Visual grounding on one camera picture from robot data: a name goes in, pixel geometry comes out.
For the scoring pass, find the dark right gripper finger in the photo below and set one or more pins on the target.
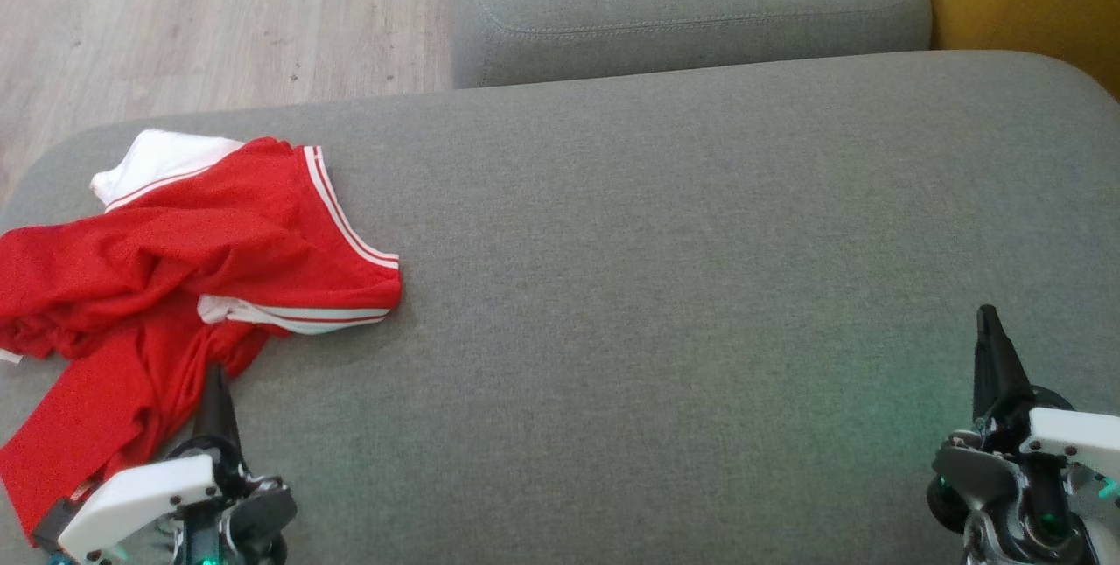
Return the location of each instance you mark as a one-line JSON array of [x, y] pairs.
[[997, 373]]

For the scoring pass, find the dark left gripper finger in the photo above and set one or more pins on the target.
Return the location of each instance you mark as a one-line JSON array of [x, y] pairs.
[[219, 416]]

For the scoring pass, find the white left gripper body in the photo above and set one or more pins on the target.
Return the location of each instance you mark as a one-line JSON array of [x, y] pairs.
[[140, 495]]

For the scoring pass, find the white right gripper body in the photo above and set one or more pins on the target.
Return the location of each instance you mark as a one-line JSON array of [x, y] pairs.
[[1072, 434]]

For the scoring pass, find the red knit garment white trim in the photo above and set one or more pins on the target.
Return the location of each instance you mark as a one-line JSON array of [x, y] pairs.
[[219, 224]]

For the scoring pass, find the large grey sofa ottoman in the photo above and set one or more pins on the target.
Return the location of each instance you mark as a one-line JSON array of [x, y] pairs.
[[656, 329]]

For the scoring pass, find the grey sofa backrest cushion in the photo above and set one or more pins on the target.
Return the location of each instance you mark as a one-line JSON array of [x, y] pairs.
[[682, 5]]

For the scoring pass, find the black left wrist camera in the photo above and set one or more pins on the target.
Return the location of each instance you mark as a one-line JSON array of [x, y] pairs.
[[61, 519]]

